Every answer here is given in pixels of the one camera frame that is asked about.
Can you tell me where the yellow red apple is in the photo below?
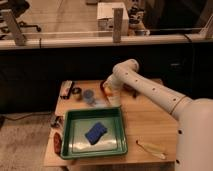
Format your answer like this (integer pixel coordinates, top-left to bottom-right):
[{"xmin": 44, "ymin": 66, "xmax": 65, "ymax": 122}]
[{"xmin": 104, "ymin": 86, "xmax": 116, "ymax": 103}]

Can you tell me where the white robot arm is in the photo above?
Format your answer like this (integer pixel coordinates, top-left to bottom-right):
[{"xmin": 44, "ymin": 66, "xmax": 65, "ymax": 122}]
[{"xmin": 106, "ymin": 59, "xmax": 213, "ymax": 171}]

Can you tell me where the dark red bowl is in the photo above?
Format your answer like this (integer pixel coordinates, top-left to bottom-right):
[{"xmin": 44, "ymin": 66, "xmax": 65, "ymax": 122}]
[{"xmin": 99, "ymin": 80, "xmax": 107, "ymax": 98}]

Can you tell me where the small dark round tin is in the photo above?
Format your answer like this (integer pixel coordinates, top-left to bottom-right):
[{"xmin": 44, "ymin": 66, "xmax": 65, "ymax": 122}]
[{"xmin": 72, "ymin": 87, "xmax": 82, "ymax": 100}]

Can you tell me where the blue sponge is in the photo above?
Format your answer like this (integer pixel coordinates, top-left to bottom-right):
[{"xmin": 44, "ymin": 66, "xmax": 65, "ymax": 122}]
[{"xmin": 85, "ymin": 122, "xmax": 107, "ymax": 145}]

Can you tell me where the green plastic tray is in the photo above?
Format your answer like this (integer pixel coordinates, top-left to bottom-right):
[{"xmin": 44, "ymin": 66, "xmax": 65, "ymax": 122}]
[{"xmin": 60, "ymin": 107, "xmax": 128, "ymax": 160}]

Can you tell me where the small dark gadget on edge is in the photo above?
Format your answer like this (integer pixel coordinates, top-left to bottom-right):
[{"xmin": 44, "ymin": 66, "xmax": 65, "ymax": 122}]
[{"xmin": 50, "ymin": 115, "xmax": 62, "ymax": 128}]

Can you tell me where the red object at table edge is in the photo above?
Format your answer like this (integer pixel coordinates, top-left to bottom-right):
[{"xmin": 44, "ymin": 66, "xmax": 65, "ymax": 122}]
[{"xmin": 53, "ymin": 133, "xmax": 62, "ymax": 154}]

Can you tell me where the white cardboard box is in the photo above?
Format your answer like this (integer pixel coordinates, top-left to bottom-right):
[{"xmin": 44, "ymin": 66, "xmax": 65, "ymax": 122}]
[{"xmin": 97, "ymin": 2, "xmax": 129, "ymax": 36}]

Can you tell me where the black office chair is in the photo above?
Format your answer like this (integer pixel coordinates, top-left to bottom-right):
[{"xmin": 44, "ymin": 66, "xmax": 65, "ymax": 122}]
[{"xmin": 0, "ymin": 0, "xmax": 41, "ymax": 33}]

